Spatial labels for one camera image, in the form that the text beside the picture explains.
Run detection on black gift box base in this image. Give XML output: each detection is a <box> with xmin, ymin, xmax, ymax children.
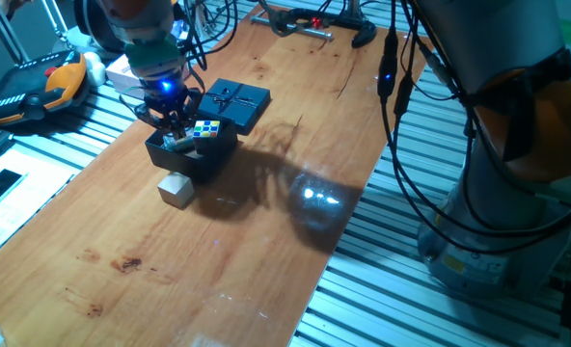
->
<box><xmin>144</xmin><ymin>125</ymin><xmax>239</xmax><ymax>183</ymax></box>

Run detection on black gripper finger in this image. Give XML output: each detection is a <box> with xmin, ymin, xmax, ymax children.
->
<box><xmin>177</xmin><ymin>110</ymin><xmax>195</xmax><ymax>142</ymax></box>
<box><xmin>162</xmin><ymin>113</ymin><xmax>178</xmax><ymax>146</ymax></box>

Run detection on colourful puzzle cube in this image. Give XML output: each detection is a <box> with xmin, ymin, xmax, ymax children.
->
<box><xmin>192</xmin><ymin>119</ymin><xmax>222</xmax><ymax>155</ymax></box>

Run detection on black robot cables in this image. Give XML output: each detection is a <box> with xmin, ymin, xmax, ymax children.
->
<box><xmin>177</xmin><ymin>0</ymin><xmax>571</xmax><ymax>256</ymax></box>

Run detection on plain wooden cube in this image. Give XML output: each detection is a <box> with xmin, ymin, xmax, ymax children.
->
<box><xmin>157</xmin><ymin>172</ymin><xmax>196</xmax><ymax>210</ymax></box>

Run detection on pink gift box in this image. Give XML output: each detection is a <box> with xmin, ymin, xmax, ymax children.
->
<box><xmin>104</xmin><ymin>53</ymin><xmax>145</xmax><ymax>95</ymax></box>

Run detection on black gift box lid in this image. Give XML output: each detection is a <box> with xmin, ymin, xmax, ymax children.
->
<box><xmin>197</xmin><ymin>77</ymin><xmax>272</xmax><ymax>136</ymax></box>

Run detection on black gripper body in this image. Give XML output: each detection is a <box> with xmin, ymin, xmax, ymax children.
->
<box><xmin>135</xmin><ymin>77</ymin><xmax>204</xmax><ymax>125</ymax></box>

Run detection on wooden board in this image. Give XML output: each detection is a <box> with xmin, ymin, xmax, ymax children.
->
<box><xmin>0</xmin><ymin>3</ymin><xmax>436</xmax><ymax>347</ymax></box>

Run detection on black filament spool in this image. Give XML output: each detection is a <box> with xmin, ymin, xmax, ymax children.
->
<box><xmin>72</xmin><ymin>0</ymin><xmax>125</xmax><ymax>54</ymax></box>

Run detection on white figurine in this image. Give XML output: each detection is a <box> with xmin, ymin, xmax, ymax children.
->
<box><xmin>82</xmin><ymin>51</ymin><xmax>108</xmax><ymax>88</ymax></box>

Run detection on slanted metal strut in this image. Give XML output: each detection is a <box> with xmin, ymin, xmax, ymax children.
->
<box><xmin>0</xmin><ymin>0</ymin><xmax>31</xmax><ymax>64</ymax></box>
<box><xmin>42</xmin><ymin>0</ymin><xmax>72</xmax><ymax>47</ymax></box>

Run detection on white paper sheet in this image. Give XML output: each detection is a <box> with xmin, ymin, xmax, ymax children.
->
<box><xmin>0</xmin><ymin>147</ymin><xmax>82</xmax><ymax>266</ymax></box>

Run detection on black orange teach pendant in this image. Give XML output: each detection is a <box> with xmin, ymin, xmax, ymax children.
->
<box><xmin>0</xmin><ymin>49</ymin><xmax>90</xmax><ymax>129</ymax></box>

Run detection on black screw clamp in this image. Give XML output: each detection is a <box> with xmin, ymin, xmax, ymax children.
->
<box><xmin>250</xmin><ymin>0</ymin><xmax>378</xmax><ymax>49</ymax></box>

